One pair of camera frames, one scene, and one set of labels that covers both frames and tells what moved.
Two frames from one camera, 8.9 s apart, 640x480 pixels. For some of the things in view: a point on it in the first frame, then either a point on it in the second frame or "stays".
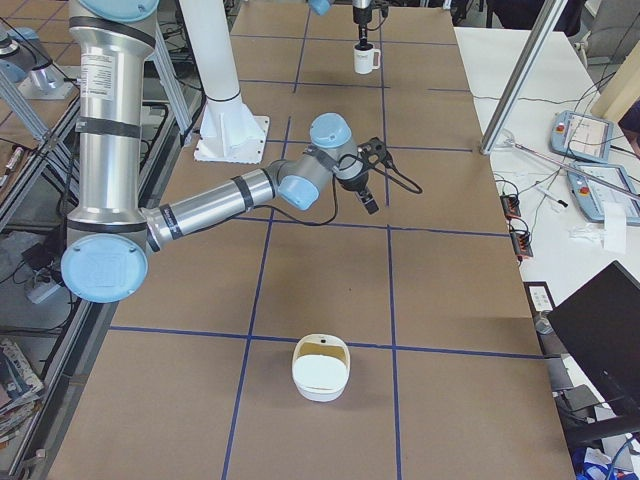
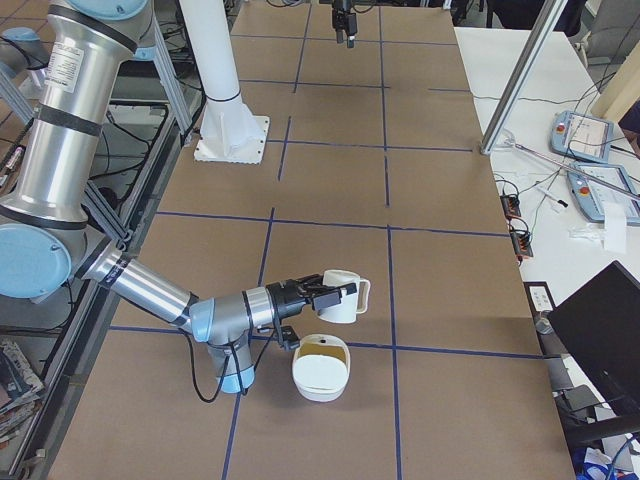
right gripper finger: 364,201 to 333,297
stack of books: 20,392 stays
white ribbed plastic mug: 364,60 to 346,310
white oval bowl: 320,367 stays
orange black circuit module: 511,205 stays
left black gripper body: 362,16 to 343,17
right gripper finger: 369,203 to 313,280
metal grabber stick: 506,139 stays
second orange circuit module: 521,243 stays
